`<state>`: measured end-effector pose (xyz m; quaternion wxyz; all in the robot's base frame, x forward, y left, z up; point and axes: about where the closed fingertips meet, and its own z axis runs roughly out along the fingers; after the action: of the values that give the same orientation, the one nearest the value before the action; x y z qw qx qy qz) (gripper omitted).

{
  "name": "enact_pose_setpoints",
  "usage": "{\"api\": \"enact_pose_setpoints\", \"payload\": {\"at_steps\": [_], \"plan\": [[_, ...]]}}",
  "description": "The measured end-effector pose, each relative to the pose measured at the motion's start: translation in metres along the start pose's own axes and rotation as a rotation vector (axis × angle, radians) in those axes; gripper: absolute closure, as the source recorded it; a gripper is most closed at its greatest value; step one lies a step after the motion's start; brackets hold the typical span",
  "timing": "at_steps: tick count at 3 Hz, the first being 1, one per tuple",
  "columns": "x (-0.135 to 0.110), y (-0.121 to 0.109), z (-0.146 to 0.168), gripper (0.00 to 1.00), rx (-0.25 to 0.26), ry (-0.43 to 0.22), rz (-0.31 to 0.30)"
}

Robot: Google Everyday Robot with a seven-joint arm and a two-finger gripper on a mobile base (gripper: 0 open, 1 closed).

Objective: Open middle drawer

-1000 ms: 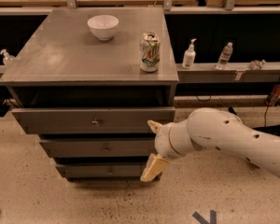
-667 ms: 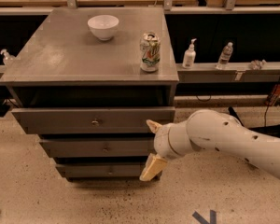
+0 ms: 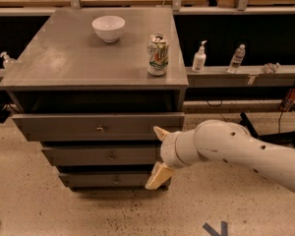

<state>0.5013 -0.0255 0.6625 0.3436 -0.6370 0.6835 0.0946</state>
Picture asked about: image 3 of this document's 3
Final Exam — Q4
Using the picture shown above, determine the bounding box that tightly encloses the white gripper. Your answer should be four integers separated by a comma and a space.
146, 126, 201, 190

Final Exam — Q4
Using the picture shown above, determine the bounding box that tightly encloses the grey drawer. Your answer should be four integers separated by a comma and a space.
13, 112, 184, 142
42, 145, 161, 166
59, 171, 149, 188

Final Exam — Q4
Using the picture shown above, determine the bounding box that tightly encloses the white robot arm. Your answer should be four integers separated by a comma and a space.
146, 120, 295, 193

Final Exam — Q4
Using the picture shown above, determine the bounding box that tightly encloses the grey top drawer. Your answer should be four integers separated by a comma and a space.
13, 112, 184, 142

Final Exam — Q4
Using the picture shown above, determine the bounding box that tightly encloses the grey drawer cabinet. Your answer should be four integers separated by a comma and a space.
0, 7, 190, 193

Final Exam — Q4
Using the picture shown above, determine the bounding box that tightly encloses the grey bottom drawer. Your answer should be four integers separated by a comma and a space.
59, 171, 149, 188

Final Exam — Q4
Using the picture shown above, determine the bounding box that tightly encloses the white pump lotion bottle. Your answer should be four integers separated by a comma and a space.
192, 40, 207, 72

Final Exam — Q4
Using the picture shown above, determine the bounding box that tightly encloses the green white soda can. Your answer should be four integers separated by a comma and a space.
147, 33, 169, 76

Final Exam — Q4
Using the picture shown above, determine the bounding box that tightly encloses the clear plastic water bottle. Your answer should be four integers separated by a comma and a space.
227, 44, 246, 73

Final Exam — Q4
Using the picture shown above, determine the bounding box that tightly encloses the black stand base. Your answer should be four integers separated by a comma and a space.
240, 113, 295, 148

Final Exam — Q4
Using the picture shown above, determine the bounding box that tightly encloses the white ceramic bowl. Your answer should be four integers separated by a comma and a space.
91, 16, 126, 42

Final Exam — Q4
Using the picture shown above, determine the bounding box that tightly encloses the crumpled plastic wrapper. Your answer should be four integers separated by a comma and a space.
264, 63, 281, 74

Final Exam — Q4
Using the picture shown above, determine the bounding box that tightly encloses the orange power strip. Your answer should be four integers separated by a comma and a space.
278, 88, 295, 112

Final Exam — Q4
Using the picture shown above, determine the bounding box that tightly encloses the clear pump sanitizer bottle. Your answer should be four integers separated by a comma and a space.
0, 51, 16, 69

